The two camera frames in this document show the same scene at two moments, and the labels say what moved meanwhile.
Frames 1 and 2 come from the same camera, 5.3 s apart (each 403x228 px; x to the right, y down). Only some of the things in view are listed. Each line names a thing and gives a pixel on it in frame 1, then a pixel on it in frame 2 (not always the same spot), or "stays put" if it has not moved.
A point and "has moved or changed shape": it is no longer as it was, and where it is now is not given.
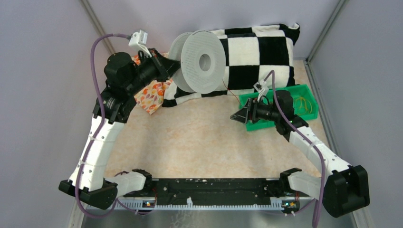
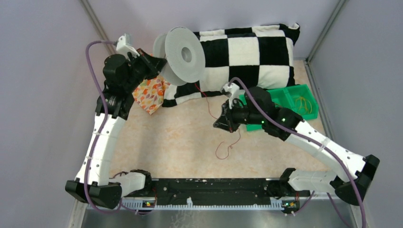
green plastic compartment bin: (304, 105) stays put
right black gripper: (241, 115) -> (225, 121)
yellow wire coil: (303, 105) stays put
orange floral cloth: (150, 98) stays put
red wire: (232, 92) has moved or changed shape
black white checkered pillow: (252, 54) stays put
